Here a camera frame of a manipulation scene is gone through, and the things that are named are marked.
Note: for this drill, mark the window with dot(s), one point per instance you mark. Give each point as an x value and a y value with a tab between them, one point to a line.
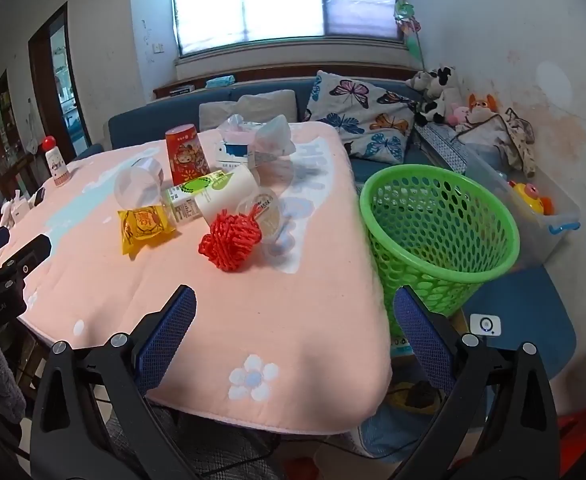
283	0

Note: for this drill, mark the stack of books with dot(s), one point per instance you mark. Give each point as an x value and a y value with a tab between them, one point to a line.
182	90

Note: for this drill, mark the pink flower blanket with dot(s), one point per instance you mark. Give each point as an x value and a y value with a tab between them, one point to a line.
123	285

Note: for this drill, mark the grey plush toy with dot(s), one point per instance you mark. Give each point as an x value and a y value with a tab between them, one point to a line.
418	81

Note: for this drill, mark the clear lidded plastic cup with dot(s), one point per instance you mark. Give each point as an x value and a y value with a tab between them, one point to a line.
268	205

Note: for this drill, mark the pink plush toy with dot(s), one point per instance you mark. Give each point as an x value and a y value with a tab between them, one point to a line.
458	115

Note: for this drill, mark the wooden glass display cabinet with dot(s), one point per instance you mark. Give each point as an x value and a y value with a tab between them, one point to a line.
58	85

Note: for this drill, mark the green white milk carton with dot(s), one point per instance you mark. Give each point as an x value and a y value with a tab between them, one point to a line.
213	192

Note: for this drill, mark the white blue tissue packet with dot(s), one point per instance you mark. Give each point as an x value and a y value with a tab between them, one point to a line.
233	152

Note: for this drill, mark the yellow snack packet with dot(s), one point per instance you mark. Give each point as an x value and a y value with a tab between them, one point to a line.
145	227

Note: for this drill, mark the beige cushion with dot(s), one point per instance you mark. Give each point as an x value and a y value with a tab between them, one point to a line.
215	115
268	105

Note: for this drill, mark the yellow power strip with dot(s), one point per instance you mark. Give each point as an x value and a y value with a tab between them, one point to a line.
418	395

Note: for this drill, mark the butterfly print pillow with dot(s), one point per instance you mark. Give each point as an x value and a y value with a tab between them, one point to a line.
358	110

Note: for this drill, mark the grey fabric chair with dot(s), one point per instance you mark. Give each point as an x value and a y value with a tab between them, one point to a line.
213	445

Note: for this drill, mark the white plastic bag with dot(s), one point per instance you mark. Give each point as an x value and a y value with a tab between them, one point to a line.
273	135

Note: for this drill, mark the white bottle with red cap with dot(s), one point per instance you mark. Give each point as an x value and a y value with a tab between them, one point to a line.
57	165

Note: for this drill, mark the blue sofa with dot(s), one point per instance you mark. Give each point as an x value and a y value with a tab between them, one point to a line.
138	125

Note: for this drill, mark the red woven ball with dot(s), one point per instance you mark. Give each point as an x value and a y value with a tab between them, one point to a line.
230	240

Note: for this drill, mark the beige patterned cloth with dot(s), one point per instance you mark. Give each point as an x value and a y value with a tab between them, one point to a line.
520	145

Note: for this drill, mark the red paper cup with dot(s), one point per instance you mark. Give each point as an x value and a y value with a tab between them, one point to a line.
185	155

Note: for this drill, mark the green plastic mesh basket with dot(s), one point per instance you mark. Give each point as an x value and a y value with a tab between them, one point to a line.
365	197

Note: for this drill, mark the clear plastic storage box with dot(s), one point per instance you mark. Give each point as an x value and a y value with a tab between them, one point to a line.
533	240

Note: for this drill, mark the red plastic stool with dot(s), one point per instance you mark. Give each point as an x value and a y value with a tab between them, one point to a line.
583	440

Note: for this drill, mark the white square device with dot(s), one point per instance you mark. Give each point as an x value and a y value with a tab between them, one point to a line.
483	324

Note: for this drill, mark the grey patterned storage bag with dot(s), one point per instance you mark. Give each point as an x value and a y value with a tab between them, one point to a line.
443	147

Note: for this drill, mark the orange fox plush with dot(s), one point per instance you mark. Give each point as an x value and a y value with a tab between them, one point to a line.
482	105

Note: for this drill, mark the yellow plastic toy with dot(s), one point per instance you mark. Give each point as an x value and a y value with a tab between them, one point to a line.
530	197

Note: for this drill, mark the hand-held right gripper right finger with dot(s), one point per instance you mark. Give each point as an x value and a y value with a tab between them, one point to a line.
418	330

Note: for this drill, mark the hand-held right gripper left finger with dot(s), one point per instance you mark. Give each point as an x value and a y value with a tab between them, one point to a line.
173	325

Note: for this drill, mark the white cloth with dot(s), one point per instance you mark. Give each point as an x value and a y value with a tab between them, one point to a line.
483	132

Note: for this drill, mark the black white cow plush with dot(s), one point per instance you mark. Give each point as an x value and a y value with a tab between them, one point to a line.
440	95

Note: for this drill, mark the colourful pinwheel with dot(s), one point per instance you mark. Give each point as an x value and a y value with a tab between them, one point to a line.
407	22

